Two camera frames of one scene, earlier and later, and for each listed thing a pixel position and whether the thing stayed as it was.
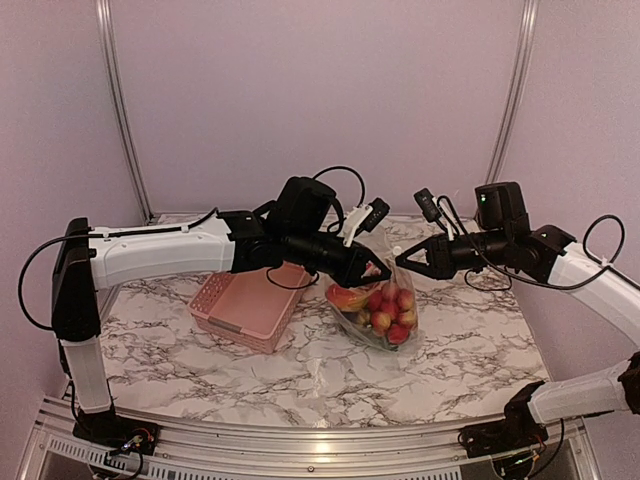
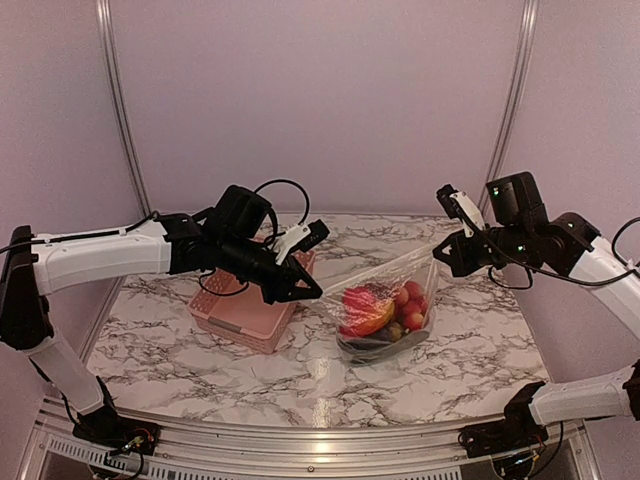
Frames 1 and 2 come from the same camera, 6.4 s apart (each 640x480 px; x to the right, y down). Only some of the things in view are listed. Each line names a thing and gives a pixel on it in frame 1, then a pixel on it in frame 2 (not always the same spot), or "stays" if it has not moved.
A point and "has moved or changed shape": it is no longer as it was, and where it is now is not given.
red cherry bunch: [393, 312] → [411, 304]
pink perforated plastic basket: [251, 308] stays
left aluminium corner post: [102, 8] stays
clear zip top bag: [383, 311] has moved or changed shape
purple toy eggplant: [353, 316] → [389, 334]
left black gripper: [351, 274] → [282, 285]
